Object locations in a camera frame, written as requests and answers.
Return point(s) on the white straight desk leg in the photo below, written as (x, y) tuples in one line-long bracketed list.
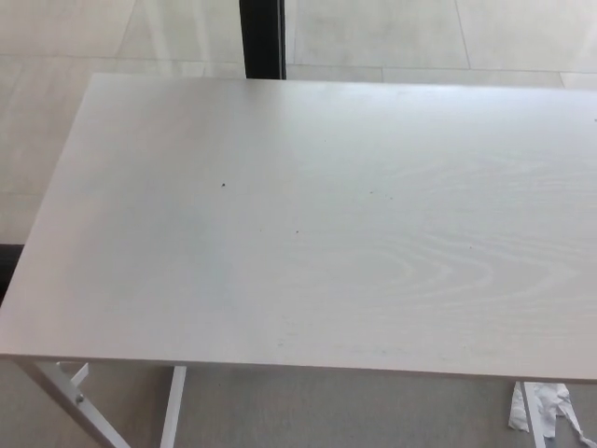
[(172, 406)]

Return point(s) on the white thin desk leg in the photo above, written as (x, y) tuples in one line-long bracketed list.
[(534, 417)]

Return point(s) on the crumpled white paper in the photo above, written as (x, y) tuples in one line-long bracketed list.
[(555, 406)]

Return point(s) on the black low object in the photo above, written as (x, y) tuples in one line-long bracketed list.
[(9, 273)]

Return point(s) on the black vertical window post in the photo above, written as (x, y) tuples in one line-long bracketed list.
[(262, 39)]

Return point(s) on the white slanted desk leg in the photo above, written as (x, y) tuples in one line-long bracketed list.
[(65, 394)]

